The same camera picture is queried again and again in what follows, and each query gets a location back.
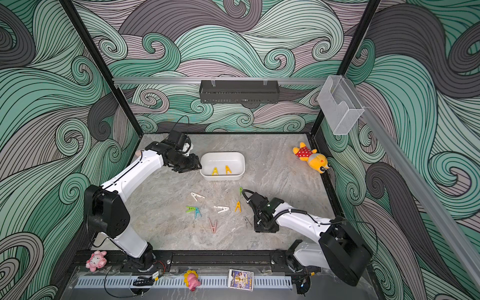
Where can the black wall tray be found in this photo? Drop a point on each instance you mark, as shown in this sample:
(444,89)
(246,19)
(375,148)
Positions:
(239,92)

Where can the orange clothespin centre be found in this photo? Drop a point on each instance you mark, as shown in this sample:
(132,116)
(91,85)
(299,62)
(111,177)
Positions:
(238,207)

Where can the pink clothespin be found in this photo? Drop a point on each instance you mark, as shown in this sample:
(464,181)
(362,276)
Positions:
(213,225)

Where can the yellow plush bear toy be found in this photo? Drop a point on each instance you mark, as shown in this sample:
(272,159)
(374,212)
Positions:
(312,157)

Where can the playing card box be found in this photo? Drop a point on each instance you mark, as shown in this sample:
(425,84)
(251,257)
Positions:
(240,280)

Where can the white clothespin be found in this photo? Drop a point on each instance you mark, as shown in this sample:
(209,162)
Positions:
(221,209)
(197,196)

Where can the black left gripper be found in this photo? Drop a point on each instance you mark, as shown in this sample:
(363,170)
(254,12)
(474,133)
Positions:
(193,164)

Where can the grey clothespin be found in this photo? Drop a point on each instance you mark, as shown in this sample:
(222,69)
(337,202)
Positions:
(247,222)

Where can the black corner frame post right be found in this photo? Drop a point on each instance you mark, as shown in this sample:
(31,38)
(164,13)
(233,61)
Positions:
(357,38)

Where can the teal clothespin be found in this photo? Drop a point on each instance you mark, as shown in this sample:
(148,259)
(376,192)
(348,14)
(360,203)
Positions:
(197,213)

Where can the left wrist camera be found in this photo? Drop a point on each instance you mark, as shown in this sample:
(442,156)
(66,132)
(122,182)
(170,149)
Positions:
(180,140)

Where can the pink yellow plush toy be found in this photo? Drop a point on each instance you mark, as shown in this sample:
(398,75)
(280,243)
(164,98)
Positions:
(191,280)

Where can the aluminium rail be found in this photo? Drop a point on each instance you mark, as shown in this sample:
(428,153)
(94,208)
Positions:
(421,184)
(171,80)

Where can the light green clothespin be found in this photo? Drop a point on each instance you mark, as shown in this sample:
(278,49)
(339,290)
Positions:
(191,209)

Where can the white plastic storage box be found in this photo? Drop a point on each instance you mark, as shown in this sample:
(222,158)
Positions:
(235,161)

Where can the white slotted cable duct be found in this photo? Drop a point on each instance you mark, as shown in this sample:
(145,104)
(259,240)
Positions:
(173,282)

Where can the black corner frame post left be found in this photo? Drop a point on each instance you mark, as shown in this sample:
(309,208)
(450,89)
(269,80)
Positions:
(86,38)

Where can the aluminium rail back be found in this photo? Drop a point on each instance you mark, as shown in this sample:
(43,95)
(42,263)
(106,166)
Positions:
(171,80)

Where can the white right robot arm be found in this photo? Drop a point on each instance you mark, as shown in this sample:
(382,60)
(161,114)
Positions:
(332,244)

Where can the pink pig plush toy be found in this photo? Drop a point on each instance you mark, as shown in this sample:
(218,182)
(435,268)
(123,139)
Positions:
(97,261)

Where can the aluminium rail right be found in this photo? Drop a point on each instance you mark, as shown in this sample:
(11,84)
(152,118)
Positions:
(421,184)

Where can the black corner frame post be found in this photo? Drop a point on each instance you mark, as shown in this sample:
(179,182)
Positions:
(357,38)
(86,38)

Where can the clear plastic wall bin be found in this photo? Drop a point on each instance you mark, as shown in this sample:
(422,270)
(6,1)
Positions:
(340,103)

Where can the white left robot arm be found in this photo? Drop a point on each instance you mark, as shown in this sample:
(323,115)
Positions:
(105,208)

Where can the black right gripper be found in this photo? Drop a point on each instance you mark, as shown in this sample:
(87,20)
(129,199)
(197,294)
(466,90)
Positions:
(257,227)

